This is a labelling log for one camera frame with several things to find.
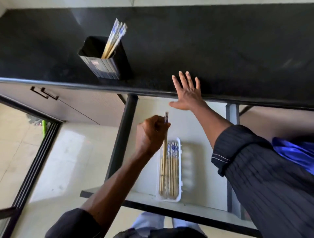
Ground person's right hand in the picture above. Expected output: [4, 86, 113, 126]
[169, 71, 207, 112]

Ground person's left hand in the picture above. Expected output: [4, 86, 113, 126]
[136, 115, 171, 156]

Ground single blue-patterned wooden chopstick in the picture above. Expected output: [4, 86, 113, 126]
[159, 112, 169, 195]

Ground person's left forearm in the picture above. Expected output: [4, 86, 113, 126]
[80, 149, 158, 230]

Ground person's right forearm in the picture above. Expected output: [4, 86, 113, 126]
[191, 101, 234, 149]

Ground bundle of wooden chopsticks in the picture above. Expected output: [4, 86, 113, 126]
[166, 141, 179, 199]

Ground white plastic cutlery tray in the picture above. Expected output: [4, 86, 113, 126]
[156, 137, 183, 203]

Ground white pull-out drawer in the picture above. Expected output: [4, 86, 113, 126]
[80, 94, 262, 238]

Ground beige cabinet door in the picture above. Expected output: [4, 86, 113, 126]
[0, 82, 100, 125]
[55, 90, 126, 127]

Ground black square utensil holder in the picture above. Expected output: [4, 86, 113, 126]
[78, 36, 134, 80]

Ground beige cabinet panel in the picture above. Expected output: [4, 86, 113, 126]
[240, 105, 314, 143]

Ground light blue trousers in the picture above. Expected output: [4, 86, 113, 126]
[131, 212, 204, 234]

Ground shiny blue cloth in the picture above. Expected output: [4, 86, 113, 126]
[271, 136, 314, 176]

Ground dark striped shirt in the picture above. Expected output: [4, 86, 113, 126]
[45, 125, 314, 238]

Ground black cabinet door handle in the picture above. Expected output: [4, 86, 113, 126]
[30, 86, 49, 99]
[40, 87, 59, 101]

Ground black sliding door frame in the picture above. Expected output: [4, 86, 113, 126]
[0, 94, 65, 238]

